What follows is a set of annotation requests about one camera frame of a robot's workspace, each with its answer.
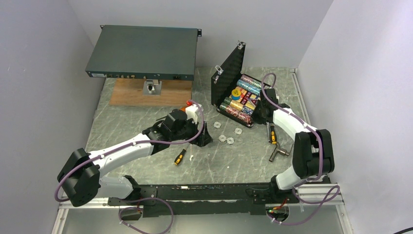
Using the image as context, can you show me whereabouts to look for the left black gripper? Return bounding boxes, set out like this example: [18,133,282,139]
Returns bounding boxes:
[170,115,213,147]

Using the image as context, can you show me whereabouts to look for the grey white 1 chip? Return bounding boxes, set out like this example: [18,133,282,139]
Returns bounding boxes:
[218,135,227,142]
[234,128,243,135]

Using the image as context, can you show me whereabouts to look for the blue yellow card deck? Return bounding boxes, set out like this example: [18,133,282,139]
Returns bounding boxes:
[243,97,257,111]

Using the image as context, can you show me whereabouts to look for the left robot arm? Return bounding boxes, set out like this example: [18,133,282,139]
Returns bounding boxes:
[55,104,212,207]

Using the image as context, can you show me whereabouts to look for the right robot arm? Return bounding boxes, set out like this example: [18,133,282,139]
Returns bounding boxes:
[253,88,335,202]

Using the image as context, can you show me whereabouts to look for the black poker chip case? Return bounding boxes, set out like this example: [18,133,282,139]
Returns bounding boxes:
[211,41,261,128]

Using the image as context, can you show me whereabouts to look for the blue yellow dealer button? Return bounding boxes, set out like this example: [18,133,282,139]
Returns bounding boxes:
[231,89,242,100]

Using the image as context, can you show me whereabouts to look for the grey metal T wrench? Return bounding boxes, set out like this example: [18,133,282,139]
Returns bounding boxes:
[269,142,290,162]

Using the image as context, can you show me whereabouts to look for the silver metal stand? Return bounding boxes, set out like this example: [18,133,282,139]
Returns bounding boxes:
[143,79,162,95]

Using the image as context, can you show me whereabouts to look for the wooden board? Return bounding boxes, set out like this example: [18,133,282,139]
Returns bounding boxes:
[109,79,192,107]

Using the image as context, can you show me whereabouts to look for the dark green rack server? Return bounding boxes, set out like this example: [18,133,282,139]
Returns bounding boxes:
[85,24,202,81]

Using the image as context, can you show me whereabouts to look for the yellow black handle tool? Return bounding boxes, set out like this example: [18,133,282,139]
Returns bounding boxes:
[266,123,277,144]

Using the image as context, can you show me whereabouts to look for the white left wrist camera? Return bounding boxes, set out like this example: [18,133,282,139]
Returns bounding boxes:
[185,100,204,124]

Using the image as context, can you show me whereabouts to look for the yellow black handle screwdriver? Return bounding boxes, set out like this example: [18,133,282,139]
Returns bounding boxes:
[174,149,187,165]

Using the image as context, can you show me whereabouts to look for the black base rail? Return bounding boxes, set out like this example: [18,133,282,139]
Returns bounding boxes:
[106,182,300,217]

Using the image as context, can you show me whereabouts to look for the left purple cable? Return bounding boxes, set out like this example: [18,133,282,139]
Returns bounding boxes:
[54,100,205,202]

